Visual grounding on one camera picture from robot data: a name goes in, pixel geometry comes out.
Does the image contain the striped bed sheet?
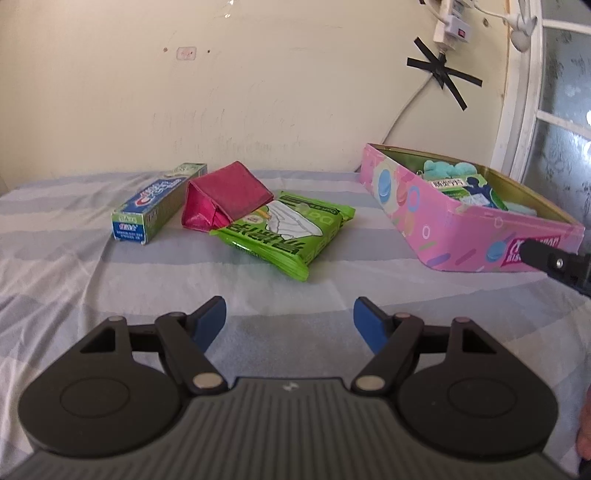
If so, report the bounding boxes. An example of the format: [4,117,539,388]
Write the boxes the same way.
[0,168,591,480]

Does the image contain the teal plush toy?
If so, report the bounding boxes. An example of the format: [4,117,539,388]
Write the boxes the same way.
[424,159,477,182]

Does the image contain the white window frame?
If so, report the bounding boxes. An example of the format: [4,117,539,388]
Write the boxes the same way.
[489,0,591,227]

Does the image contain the teal and green items in box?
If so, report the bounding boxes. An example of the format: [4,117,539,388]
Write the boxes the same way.
[462,174,509,211]

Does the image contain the white power cable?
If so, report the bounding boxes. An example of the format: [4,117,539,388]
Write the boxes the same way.
[379,46,446,145]

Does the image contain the magenta fabric pouch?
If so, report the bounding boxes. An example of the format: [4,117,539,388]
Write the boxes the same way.
[181,161,275,232]

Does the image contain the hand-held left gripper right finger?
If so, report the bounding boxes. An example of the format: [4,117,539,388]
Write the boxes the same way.
[352,296,502,395]

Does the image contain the white plastic wall fixture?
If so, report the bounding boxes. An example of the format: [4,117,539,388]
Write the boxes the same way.
[471,0,539,51]

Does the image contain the blue toothpaste box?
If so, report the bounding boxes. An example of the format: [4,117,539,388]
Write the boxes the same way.
[112,162,208,245]

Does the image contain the black tape cross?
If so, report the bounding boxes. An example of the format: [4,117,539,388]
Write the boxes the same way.
[406,37,483,112]

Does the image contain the white power strip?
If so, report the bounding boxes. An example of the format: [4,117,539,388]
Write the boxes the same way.
[433,0,474,47]

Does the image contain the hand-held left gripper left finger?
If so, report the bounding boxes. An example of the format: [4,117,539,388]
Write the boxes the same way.
[78,296,227,395]

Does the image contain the pink tin box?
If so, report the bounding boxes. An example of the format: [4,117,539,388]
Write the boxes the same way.
[360,143,586,273]

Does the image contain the green wet wipes packet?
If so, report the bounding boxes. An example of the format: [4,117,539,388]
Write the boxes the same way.
[210,191,356,282]

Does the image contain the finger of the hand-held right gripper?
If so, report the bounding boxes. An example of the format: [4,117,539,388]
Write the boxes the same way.
[521,237,591,296]

